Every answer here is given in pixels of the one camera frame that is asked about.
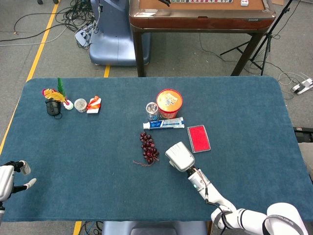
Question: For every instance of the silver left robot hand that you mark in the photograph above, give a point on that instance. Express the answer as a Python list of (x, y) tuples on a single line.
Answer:
[(6, 178)]

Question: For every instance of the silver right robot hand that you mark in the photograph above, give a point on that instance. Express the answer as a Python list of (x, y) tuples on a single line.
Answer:
[(181, 156)]

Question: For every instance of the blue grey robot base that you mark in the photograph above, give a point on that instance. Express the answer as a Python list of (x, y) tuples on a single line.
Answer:
[(110, 36)]

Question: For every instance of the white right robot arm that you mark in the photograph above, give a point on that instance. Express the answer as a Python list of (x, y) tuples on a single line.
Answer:
[(220, 198)]

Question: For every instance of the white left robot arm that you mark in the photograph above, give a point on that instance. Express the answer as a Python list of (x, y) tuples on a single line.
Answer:
[(1, 211)]

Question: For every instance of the dark red grape bunch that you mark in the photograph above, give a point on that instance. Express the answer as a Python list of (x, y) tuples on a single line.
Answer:
[(149, 148)]

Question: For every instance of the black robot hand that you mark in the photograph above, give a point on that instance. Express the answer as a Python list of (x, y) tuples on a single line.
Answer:
[(165, 2)]

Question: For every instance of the red flat rectangular box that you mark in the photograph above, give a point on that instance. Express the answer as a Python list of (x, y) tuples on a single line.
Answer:
[(198, 138)]

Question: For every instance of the blue white toothpaste tube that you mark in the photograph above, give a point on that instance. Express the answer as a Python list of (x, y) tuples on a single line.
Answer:
[(166, 123)]

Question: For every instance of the clear jar with contents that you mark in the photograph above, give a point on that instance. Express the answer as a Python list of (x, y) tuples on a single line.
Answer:
[(152, 111)]

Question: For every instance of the red orange noodle cup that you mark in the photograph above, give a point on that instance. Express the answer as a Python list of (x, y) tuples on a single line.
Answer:
[(169, 102)]

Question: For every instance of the grey blue robot torso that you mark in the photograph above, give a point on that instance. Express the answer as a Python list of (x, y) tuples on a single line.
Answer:
[(154, 228)]

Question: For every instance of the blue table cloth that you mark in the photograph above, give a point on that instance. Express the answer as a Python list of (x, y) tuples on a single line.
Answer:
[(97, 176)]

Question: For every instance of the colourful feather shuttlecock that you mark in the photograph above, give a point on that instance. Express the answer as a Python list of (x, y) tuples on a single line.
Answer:
[(58, 94)]

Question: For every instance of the red white snack packet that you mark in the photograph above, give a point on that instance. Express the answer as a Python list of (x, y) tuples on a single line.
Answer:
[(94, 105)]

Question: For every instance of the small round clear container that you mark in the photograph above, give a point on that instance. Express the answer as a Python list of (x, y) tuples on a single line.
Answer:
[(80, 105)]

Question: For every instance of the brown mahjong table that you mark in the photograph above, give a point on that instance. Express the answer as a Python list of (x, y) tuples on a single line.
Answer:
[(203, 19)]

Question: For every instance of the black tripod stand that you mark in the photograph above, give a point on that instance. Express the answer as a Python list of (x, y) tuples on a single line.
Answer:
[(266, 36)]

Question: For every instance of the white power strip with plugs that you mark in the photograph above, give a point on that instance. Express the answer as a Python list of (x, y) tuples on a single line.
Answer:
[(82, 35)]

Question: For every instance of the row of mahjong tiles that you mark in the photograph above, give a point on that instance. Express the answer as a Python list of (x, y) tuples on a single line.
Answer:
[(201, 1)]

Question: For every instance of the single white mahjong tile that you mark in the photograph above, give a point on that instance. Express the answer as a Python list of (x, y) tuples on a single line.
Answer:
[(244, 2)]

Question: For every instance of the black equipment frame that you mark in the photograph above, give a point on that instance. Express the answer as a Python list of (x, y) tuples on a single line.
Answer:
[(304, 134)]

